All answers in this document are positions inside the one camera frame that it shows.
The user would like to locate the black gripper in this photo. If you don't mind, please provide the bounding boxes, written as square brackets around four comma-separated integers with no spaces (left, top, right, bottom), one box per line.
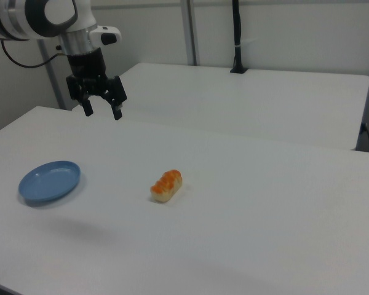
[65,48,128,121]

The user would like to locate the grey metal frame post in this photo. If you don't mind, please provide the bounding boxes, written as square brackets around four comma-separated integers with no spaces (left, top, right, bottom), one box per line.
[36,39,66,111]
[184,0,201,66]

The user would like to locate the blue round plate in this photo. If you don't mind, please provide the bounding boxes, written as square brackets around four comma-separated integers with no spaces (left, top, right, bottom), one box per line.
[17,160,82,204]

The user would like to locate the orange topped bread loaf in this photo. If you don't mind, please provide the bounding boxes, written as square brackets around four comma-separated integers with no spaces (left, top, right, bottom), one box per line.
[149,169,184,203]

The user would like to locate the black wall power cable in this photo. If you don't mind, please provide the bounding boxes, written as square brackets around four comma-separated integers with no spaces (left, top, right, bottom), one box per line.
[360,122,369,153]

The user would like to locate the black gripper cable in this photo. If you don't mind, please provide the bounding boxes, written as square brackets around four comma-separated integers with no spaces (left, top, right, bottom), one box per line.
[1,39,70,68]

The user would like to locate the white side table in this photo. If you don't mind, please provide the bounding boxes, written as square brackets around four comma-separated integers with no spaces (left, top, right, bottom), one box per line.
[72,63,369,151]

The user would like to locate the black camera pole with base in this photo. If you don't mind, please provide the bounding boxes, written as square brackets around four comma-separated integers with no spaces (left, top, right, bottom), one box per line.
[229,0,250,74]

